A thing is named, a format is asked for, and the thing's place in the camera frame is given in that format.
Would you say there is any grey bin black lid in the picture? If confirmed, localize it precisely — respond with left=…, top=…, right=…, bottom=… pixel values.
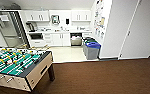
left=82, top=36, right=95, bottom=51

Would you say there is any white sink base cabinet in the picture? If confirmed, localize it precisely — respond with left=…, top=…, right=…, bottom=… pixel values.
left=52, top=32, right=72, bottom=47

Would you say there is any white drawer unit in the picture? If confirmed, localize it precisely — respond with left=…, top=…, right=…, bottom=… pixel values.
left=43, top=32, right=54, bottom=47
left=82, top=31, right=93, bottom=43

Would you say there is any grey bin blue lid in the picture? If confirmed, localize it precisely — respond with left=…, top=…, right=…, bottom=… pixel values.
left=85, top=41, right=102, bottom=61

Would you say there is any chrome faucet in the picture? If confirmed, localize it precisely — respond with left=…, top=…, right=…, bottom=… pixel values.
left=59, top=26, right=64, bottom=32

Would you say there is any steel paper towel dispenser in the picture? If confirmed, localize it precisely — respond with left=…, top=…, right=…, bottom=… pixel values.
left=51, top=14, right=61, bottom=25

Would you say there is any tan cork notice board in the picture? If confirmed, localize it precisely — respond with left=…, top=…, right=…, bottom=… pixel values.
left=100, top=17, right=106, bottom=27

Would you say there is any wide white drawer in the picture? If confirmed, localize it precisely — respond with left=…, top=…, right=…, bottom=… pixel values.
left=29, top=39, right=45, bottom=48

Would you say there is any black built-in microwave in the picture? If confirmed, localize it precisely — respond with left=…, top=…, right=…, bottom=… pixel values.
left=30, top=32, right=45, bottom=41

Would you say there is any black coffee maker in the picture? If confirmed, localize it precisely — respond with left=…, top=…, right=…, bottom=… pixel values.
left=26, top=21, right=37, bottom=33

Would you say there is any green foosball table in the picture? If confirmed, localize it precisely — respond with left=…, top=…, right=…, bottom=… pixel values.
left=0, top=46, right=56, bottom=93

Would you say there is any stainless steel refrigerator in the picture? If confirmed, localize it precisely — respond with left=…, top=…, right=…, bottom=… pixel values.
left=0, top=10, right=29, bottom=48

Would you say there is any white door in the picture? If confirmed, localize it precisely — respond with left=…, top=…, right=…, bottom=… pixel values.
left=119, top=0, right=150, bottom=59

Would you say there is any white paper sheet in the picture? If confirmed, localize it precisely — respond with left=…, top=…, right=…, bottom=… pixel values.
left=0, top=14, right=11, bottom=22

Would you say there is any small white wall notice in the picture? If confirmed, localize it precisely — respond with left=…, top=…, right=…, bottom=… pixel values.
left=93, top=29, right=99, bottom=36
left=97, top=30, right=102, bottom=38
left=100, top=31, right=106, bottom=40

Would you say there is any white wall cabinet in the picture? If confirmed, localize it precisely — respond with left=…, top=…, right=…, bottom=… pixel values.
left=70, top=9, right=92, bottom=23
left=24, top=10, right=51, bottom=23

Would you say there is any metal door handle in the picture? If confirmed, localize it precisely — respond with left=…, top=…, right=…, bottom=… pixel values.
left=126, top=30, right=131, bottom=37

